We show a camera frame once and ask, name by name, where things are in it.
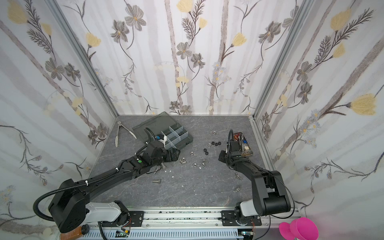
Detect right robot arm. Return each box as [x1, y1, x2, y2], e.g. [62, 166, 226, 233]
[219, 130, 295, 225]

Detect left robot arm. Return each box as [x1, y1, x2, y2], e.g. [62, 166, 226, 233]
[33, 141, 181, 233]

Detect small tray with tools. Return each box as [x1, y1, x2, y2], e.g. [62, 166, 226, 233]
[234, 132, 254, 157]

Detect green compartment organizer box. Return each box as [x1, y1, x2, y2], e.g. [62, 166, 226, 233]
[133, 112, 193, 150]

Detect silver hex bolt lying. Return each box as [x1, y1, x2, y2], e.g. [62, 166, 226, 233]
[152, 179, 162, 184]

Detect metal kitchen tongs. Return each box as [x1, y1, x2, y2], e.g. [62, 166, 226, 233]
[115, 121, 138, 148]

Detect pink plastic cup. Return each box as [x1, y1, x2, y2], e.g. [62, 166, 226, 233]
[279, 218, 319, 240]

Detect amber bottle black cap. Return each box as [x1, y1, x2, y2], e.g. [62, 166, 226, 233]
[60, 224, 90, 240]

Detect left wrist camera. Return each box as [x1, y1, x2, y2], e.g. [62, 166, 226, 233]
[156, 135, 168, 147]

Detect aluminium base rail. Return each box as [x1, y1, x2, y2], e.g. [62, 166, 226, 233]
[76, 207, 300, 240]

